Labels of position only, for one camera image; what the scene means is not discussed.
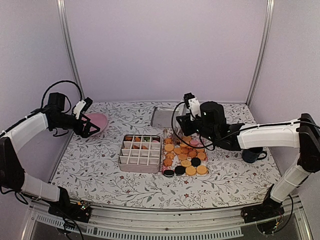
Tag silver metal tray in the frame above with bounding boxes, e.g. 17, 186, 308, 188
151, 106, 174, 128

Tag yellow round biscuit right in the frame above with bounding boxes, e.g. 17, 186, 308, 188
196, 165, 208, 175

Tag yellow round biscuit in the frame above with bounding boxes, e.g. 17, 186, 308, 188
196, 165, 208, 175
185, 165, 197, 176

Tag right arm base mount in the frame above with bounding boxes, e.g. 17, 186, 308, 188
240, 199, 285, 223

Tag right aluminium frame post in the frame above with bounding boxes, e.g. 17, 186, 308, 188
245, 0, 275, 107

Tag pink plate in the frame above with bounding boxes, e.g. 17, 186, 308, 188
85, 113, 108, 136

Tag left aluminium frame post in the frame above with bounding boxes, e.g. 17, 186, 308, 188
56, 0, 86, 98

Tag front aluminium rail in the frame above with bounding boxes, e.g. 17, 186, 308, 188
21, 195, 315, 240

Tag yellow round biscuit left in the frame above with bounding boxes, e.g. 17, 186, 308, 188
185, 165, 197, 176

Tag pink sandwich cookie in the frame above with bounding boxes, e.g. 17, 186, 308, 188
189, 139, 199, 146

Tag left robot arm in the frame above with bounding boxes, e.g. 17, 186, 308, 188
0, 92, 101, 217

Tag black sandwich cookie left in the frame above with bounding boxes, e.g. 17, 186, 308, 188
163, 169, 175, 178

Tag black sandwich cookie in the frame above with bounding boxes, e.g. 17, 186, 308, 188
163, 169, 175, 178
174, 165, 186, 176

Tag floral tablecloth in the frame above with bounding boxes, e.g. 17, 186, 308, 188
51, 102, 281, 209

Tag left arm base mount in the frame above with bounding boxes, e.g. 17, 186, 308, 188
47, 201, 92, 223

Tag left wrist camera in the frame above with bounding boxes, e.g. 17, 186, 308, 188
72, 97, 93, 120

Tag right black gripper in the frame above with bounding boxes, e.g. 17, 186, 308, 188
175, 112, 217, 144

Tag metal serving tongs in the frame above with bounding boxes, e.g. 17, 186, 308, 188
171, 102, 186, 145

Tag dark blue mug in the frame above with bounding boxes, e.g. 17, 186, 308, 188
241, 147, 268, 164

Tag pink divided cookie tin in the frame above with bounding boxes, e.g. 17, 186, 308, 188
117, 134, 162, 174

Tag floral cookie tray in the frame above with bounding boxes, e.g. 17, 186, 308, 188
161, 128, 209, 177

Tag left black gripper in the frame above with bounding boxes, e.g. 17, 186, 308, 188
52, 112, 101, 138

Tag black sandwich cookie right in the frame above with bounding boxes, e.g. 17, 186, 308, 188
174, 165, 186, 176

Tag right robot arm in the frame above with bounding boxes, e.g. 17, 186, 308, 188
170, 98, 320, 218

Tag aluminium frame post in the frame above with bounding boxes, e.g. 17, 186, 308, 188
56, 0, 86, 98
245, 0, 275, 107

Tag black camera cable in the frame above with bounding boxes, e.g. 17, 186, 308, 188
41, 79, 85, 106

